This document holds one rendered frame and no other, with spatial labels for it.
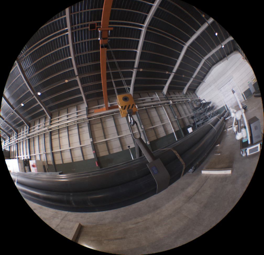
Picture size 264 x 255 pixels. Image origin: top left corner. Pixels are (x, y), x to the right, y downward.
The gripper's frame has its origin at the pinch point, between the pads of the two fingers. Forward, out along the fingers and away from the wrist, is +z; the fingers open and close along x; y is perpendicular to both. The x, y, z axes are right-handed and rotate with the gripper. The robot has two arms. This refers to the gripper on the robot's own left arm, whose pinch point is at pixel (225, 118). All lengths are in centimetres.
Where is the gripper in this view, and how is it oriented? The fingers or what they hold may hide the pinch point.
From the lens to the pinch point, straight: 305.1
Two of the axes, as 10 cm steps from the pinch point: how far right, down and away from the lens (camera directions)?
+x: -9.3, 2.2, -3.0
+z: -2.1, 3.4, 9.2
